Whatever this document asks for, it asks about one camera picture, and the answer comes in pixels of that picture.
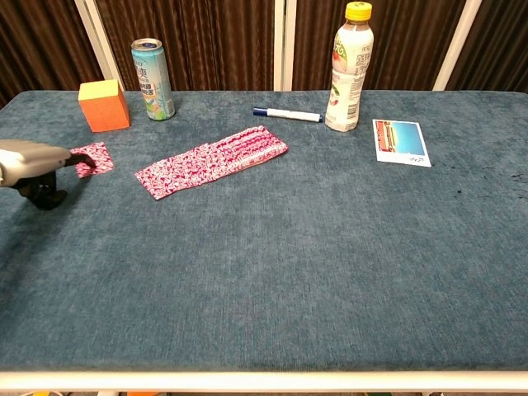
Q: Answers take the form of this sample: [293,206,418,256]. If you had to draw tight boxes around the blue fabric table cover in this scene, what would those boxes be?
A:
[0,89,528,373]

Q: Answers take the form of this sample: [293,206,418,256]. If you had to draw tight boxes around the white partition frame post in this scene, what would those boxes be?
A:
[431,0,483,92]
[272,0,295,92]
[73,0,127,92]

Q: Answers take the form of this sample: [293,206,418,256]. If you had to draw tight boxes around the dark brown pleated curtain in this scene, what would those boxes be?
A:
[291,0,468,92]
[0,0,105,109]
[444,0,528,92]
[93,0,276,92]

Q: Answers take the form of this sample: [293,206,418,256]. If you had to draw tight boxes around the white bottle with yellow cap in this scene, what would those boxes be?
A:
[323,1,375,134]

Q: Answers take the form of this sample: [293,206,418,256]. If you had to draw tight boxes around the postcard with blue sky picture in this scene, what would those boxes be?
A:
[371,118,433,169]

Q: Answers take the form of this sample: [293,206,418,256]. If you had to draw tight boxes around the orange cube with yellow face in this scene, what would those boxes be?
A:
[78,78,131,134]

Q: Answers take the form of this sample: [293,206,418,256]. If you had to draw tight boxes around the pink white patterned cloth strip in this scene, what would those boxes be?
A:
[134,125,290,201]

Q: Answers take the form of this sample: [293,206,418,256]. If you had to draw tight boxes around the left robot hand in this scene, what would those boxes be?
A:
[0,139,98,212]

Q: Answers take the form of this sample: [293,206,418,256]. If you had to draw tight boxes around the pink white patterned cloth square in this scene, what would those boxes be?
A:
[69,141,116,180]

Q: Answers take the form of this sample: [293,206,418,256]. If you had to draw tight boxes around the white marker with blue cap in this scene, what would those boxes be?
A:
[252,106,324,125]

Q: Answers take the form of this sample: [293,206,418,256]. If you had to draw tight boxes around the light blue drink can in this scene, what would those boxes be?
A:
[130,37,177,122]

